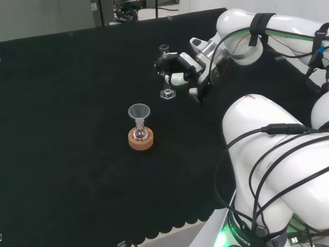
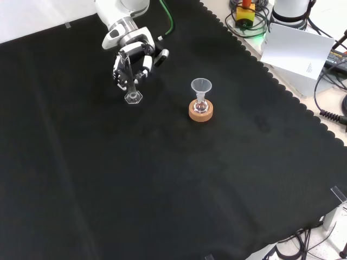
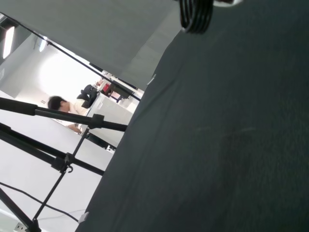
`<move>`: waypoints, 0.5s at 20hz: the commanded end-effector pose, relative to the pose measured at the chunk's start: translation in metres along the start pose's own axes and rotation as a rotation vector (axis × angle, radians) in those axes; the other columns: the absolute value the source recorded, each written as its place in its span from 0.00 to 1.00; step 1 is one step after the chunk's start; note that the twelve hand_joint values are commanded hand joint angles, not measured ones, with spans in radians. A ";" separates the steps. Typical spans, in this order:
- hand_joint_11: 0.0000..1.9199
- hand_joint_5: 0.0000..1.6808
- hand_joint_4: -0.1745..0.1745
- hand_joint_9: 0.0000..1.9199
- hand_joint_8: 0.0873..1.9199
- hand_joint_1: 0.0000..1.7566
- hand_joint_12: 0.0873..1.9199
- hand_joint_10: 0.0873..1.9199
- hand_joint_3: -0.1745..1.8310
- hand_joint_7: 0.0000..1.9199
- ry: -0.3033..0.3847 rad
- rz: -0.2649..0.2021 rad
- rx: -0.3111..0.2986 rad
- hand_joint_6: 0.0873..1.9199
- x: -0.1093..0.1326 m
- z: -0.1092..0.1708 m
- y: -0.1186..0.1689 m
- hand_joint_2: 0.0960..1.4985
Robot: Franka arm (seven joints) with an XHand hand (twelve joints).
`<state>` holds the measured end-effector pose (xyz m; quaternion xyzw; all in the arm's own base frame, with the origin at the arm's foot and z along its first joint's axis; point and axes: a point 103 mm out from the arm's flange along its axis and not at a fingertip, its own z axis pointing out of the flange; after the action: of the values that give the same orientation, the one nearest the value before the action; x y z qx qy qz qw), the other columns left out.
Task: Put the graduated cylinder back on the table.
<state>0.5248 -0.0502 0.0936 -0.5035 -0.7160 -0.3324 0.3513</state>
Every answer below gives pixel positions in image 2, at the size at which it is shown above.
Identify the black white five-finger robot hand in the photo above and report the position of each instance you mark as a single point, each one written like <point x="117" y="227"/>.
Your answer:
<point x="147" y="63"/>

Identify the clear graduated cylinder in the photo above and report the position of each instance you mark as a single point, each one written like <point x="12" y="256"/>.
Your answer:
<point x="133" y="98"/>

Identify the clear plastic funnel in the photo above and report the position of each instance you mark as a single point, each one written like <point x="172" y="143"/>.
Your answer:
<point x="201" y="85"/>

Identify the clear round-bottom flask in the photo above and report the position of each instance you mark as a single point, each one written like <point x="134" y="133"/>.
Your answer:
<point x="201" y="108"/>

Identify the yellow stop button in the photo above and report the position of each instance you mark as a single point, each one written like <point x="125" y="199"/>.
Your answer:
<point x="245" y="16"/>

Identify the black cloth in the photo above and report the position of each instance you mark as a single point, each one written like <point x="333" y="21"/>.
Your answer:
<point x="135" y="176"/>

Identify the black power adapter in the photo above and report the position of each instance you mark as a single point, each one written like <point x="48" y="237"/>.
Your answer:
<point x="337" y="58"/>

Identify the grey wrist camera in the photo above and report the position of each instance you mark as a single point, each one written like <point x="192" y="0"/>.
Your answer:
<point x="161" y="57"/>

